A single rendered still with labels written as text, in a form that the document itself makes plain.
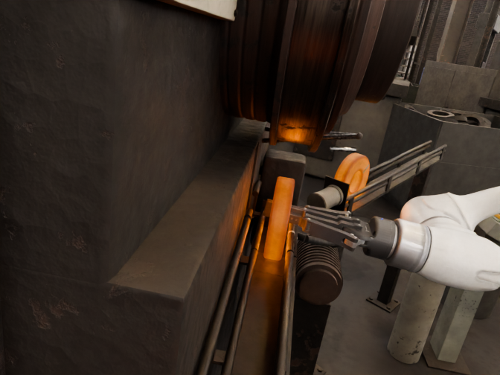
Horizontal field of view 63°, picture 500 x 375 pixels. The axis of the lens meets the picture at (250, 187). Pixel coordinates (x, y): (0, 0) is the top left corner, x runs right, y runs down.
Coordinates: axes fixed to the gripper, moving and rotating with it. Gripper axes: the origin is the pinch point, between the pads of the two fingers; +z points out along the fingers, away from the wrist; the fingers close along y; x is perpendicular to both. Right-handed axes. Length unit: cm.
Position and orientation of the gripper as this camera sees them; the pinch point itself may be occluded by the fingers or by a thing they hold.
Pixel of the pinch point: (283, 211)
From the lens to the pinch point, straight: 77.6
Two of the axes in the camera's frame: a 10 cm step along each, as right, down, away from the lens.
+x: 2.3, -9.1, -3.5
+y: 1.2, -3.3, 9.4
